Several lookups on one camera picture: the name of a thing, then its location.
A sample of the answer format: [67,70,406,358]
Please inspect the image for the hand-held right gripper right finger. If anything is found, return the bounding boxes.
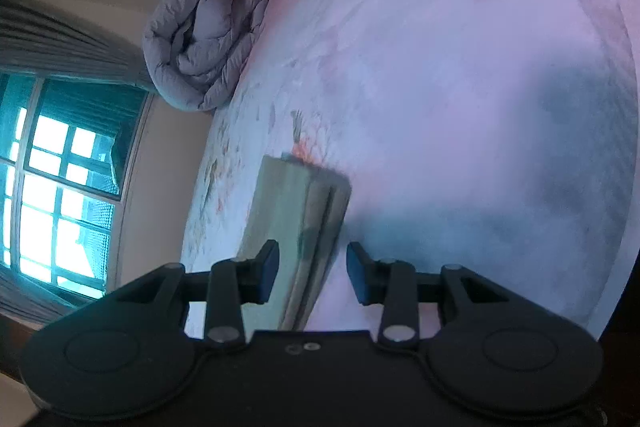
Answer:
[346,241,507,351]

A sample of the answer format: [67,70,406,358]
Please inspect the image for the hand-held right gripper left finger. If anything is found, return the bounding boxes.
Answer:
[117,239,281,351]

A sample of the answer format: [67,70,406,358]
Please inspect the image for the grey-beige pants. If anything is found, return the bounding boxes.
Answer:
[235,154,351,333]

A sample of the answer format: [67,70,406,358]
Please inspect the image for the bed with pink floral sheet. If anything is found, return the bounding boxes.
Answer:
[180,0,640,343]

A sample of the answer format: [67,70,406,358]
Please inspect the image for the grey curtain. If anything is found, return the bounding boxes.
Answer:
[0,0,158,94]
[0,266,96,325]

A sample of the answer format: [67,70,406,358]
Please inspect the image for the rolled lavender quilt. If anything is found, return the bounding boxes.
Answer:
[142,0,271,112]

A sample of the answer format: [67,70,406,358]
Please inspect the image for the window with white frame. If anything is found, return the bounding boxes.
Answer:
[0,74,151,298]

